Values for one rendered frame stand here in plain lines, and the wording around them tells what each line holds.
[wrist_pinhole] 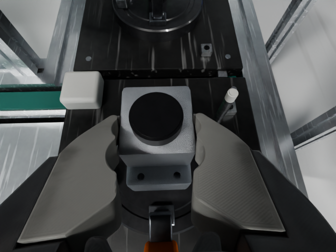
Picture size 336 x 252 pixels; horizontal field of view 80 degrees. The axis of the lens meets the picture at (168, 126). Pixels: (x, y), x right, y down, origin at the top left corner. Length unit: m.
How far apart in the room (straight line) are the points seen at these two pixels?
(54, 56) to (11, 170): 0.17
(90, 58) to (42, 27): 0.28
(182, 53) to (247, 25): 0.13
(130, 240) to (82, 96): 0.17
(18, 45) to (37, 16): 0.28
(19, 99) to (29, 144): 0.07
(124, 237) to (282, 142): 0.21
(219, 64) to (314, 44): 0.32
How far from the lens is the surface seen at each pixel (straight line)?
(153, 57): 0.31
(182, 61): 0.30
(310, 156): 0.43
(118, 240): 0.24
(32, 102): 0.35
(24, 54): 0.34
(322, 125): 0.30
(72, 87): 0.28
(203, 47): 0.31
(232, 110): 0.26
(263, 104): 0.31
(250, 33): 0.38
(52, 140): 0.34
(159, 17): 0.31
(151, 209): 0.20
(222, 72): 0.31
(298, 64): 0.53
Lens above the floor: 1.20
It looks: 67 degrees down
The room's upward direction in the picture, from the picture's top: 2 degrees clockwise
